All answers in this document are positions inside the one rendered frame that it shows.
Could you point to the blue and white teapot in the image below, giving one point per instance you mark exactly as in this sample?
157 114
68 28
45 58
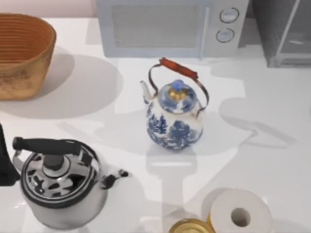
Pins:
175 121

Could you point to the pale microwave oven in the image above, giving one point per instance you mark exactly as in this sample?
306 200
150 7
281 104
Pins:
158 26

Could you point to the microwave knob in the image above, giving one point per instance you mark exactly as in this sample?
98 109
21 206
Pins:
225 35
227 14

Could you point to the silver and black kettle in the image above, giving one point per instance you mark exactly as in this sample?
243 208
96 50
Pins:
60 179

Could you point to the gold can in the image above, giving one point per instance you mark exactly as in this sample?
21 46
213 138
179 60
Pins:
192 227

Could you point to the white paper roll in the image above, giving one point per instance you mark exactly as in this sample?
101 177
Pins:
239 213

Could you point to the brown woven basket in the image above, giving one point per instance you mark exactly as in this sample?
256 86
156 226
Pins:
22 60

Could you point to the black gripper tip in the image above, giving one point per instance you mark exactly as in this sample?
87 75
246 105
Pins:
5 160

